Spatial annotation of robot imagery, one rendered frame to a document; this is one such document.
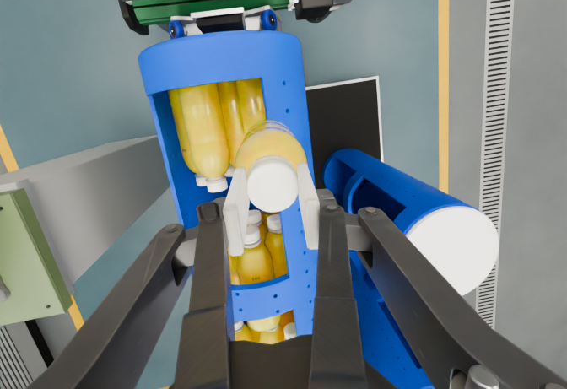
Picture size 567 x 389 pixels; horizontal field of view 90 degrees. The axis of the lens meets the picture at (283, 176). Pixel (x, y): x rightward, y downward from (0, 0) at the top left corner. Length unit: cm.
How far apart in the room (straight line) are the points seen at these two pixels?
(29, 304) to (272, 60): 79
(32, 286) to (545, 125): 258
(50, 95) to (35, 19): 36
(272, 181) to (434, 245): 68
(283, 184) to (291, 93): 28
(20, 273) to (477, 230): 111
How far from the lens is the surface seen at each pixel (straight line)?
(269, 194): 21
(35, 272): 89
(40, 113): 202
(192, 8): 80
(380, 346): 129
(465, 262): 92
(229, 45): 43
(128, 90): 179
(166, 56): 46
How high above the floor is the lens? 166
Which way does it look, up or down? 74 degrees down
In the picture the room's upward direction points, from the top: 160 degrees clockwise
